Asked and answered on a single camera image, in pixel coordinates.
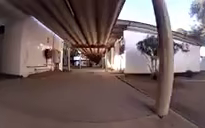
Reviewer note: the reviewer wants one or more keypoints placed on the white building with eaves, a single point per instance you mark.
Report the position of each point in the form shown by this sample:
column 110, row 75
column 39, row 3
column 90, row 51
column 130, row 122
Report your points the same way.
column 136, row 61

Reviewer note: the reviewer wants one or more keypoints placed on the walkway canopy roof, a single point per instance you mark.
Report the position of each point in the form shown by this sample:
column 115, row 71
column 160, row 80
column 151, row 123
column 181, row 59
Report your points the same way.
column 86, row 23

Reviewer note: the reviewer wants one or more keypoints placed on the reddish concrete path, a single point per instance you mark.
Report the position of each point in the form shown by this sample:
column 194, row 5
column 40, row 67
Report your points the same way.
column 73, row 100

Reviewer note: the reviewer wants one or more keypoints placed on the small tree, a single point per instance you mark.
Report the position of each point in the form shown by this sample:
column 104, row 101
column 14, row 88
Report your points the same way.
column 150, row 46

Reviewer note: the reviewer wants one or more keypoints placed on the pale canopy pole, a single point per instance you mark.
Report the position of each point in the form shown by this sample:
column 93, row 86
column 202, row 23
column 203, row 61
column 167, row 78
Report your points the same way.
column 165, row 66

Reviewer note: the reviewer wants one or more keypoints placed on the white building with wall box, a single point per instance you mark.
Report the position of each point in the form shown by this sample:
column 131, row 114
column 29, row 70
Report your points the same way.
column 26, row 46

